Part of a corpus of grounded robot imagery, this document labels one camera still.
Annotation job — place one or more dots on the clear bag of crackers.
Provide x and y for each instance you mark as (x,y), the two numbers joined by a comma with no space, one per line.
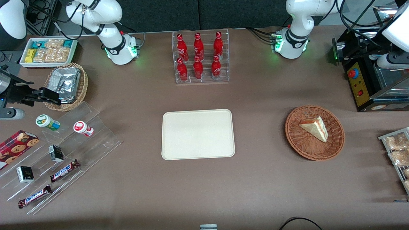
(59,55)
(40,56)
(54,43)

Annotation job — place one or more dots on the clear acrylic tiered display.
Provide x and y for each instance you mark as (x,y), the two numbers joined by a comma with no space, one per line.
(96,140)

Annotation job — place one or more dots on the brown round wicker basket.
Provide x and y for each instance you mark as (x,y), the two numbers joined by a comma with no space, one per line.
(306,147)

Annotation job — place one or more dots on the steel warmer pan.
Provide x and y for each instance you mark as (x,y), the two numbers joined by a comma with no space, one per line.
(370,34)
(391,78)

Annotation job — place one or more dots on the green lid yogurt cup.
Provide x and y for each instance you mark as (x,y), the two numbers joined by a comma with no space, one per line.
(47,122)

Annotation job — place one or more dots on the brown snickers bar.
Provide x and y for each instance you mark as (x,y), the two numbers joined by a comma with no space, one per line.
(64,171)
(34,196)

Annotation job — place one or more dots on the small black carton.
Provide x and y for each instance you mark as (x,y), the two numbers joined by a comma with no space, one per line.
(25,174)
(56,153)

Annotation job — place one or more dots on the clear acrylic bottle rack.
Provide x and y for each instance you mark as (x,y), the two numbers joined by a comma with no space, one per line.
(207,80)

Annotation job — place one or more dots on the tray of packaged pastries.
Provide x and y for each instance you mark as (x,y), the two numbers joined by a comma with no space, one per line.
(381,138)

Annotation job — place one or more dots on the triangular sandwich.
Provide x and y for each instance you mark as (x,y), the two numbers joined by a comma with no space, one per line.
(315,127)

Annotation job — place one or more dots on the tan wicker basket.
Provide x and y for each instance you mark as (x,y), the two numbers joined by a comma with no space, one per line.
(83,86)

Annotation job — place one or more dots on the yellow snack bar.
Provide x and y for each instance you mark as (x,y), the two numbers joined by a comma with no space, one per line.
(30,55)

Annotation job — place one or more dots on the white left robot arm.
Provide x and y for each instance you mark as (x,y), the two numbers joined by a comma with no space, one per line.
(297,16)

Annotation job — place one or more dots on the silver foil packet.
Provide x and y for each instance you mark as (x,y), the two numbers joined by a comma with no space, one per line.
(65,81)

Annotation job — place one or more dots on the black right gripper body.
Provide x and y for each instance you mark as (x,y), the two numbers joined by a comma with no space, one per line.
(15,93)

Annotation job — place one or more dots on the white rectangular snack bin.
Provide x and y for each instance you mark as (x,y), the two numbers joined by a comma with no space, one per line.
(22,62)

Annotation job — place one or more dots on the red plaid cookie box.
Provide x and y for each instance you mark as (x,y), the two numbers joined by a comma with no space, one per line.
(17,147)

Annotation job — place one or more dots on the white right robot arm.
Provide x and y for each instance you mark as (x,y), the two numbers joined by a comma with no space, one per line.
(102,16)

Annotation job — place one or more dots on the teal snack packet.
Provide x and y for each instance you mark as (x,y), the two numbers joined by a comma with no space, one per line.
(67,43)
(37,44)

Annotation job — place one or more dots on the clear bag of fried snacks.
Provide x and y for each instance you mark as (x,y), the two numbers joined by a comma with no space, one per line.
(399,157)
(406,184)
(396,142)
(406,173)

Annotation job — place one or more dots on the red lid yogurt cup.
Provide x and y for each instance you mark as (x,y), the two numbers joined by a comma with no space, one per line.
(82,127)

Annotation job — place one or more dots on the red cola bottle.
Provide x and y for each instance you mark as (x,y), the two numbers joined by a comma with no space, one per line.
(182,71)
(181,48)
(216,68)
(198,69)
(198,47)
(218,45)

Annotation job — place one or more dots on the cream plastic serving tray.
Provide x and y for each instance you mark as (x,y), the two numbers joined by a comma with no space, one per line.
(198,134)

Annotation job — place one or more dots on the black glass food warmer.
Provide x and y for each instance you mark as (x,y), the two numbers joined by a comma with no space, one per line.
(361,86)

